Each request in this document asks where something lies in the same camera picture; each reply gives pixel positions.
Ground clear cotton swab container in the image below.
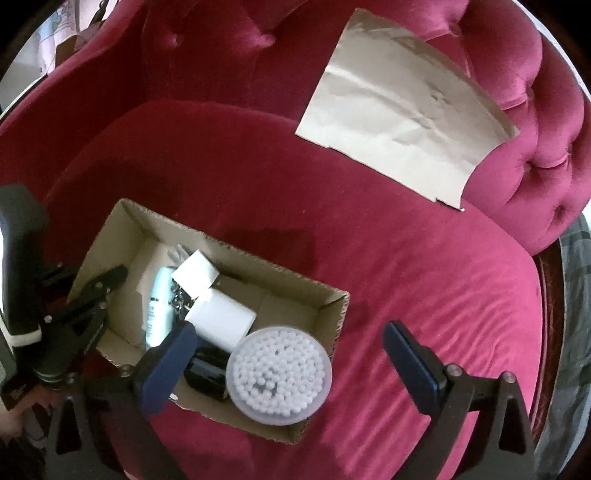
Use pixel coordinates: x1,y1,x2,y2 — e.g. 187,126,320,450
225,327,333,426

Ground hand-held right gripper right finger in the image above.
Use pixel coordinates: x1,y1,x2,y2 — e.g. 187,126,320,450
382,319,537,480

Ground cardboard box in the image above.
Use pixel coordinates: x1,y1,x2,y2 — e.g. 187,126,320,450
68,198,351,445

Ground cartoon printed cloth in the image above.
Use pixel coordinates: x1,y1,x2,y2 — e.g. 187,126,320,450
9,9,93,84

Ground small white plug adapter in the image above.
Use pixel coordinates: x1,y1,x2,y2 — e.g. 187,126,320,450
172,249,220,298

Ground white square power charger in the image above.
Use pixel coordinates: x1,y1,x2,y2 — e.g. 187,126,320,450
185,288,258,352

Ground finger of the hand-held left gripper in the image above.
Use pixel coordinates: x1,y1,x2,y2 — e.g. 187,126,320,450
41,264,129,306
39,301,110,371

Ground red velvet sofa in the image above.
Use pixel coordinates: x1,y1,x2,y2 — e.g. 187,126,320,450
0,0,591,480

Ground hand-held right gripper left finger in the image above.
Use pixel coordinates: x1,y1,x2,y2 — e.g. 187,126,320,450
44,322,199,480

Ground grey patterned blanket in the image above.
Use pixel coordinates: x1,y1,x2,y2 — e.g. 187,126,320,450
549,217,591,462

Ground crumpled beige paper sheet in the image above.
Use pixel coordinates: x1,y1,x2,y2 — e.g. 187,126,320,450
295,8,520,212

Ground light blue cosmetic bottle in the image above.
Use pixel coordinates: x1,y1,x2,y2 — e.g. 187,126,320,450
145,267,178,349

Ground black glossy cap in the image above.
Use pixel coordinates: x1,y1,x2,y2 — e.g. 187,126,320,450
184,344,232,402

